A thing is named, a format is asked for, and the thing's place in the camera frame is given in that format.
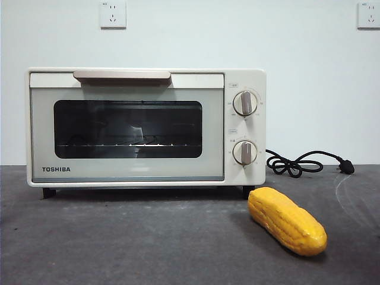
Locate black power cord with plug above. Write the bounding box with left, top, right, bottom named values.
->
left=265, top=148, right=356, bottom=179

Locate cream Toshiba toaster oven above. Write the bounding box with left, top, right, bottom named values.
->
left=27, top=67, right=267, bottom=199

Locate yellow corn cob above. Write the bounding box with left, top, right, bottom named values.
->
left=248, top=186, right=328, bottom=257

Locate glass oven door with handle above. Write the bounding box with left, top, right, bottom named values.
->
left=29, top=70, right=225, bottom=182

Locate white wall socket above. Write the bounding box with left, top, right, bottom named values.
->
left=357, top=1, right=380, bottom=30
left=99, top=0, right=127, bottom=30

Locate oven timer knob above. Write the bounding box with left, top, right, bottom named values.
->
left=233, top=141, right=258, bottom=166

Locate oven temperature knob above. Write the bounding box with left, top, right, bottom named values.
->
left=233, top=91, right=258, bottom=116

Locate metal wire oven rack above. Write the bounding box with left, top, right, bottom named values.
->
left=56, top=142, right=202, bottom=148

